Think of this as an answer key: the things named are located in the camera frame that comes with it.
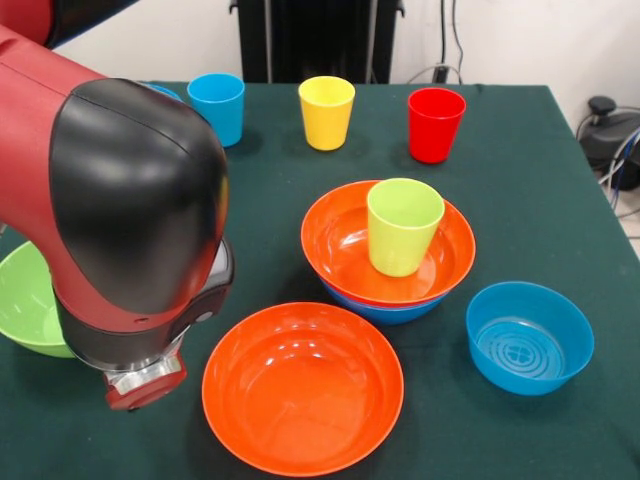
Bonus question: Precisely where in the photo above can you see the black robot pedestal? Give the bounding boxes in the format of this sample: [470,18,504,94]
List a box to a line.
[229,0,406,85]

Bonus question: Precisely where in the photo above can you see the black wall cables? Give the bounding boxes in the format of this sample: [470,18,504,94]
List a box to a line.
[432,0,465,84]

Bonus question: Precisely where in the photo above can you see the yellow cup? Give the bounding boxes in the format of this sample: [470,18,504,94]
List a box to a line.
[298,76,357,152]

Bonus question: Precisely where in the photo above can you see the small blue bowl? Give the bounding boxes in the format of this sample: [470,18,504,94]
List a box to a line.
[465,281,596,397]

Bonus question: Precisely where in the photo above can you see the dark green tablecloth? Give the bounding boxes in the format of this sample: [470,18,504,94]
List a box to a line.
[0,81,640,480]

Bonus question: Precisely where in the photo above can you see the lime green cup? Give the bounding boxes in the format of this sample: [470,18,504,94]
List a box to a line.
[366,177,446,278]

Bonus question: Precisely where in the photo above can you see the green bowl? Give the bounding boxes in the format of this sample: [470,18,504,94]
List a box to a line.
[0,241,77,359]

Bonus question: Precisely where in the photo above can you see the orange bowl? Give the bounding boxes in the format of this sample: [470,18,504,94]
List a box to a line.
[300,179,477,308]
[201,301,406,476]

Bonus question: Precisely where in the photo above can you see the large blue bowl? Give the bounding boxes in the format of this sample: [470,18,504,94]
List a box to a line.
[319,279,451,327]
[147,83,185,105]

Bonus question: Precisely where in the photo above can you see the red cup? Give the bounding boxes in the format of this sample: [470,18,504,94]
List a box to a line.
[407,88,468,165]

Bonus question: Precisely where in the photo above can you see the tangle of cables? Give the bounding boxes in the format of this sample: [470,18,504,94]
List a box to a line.
[597,127,640,221]

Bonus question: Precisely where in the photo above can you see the light blue cup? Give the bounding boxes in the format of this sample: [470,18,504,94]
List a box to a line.
[186,73,246,149]

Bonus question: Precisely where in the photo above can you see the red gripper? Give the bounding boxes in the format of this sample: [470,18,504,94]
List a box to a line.
[103,369,189,413]

